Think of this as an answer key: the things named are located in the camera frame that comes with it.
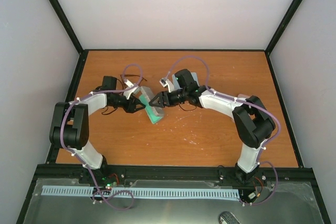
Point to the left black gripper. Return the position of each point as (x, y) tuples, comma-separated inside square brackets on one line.
[(130, 107)]

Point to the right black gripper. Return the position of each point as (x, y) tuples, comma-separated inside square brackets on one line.
[(161, 95)]

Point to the blue cleaning cloth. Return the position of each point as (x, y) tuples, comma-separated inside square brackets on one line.
[(176, 84)]

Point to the pink glasses case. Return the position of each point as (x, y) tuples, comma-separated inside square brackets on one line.
[(242, 97)]

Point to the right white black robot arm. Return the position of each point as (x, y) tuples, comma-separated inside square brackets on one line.
[(253, 122)]

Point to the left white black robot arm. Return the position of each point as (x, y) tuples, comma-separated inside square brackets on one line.
[(70, 122)]

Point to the brown sunglasses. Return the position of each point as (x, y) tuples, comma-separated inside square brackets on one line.
[(134, 78)]

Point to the black oval remote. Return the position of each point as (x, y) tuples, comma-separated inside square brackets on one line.
[(227, 217)]

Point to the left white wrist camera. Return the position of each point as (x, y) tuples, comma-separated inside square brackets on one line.
[(130, 89)]

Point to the blue slotted cable duct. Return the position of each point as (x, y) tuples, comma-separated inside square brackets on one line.
[(143, 193)]

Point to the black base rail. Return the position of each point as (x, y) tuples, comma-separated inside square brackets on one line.
[(123, 174)]

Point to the left black frame post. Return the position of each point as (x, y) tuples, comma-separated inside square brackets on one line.
[(66, 25)]

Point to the black frame post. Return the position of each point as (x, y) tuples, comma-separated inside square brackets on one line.
[(289, 14), (66, 25)]

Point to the right black frame post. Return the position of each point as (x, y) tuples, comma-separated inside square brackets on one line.
[(289, 14)]

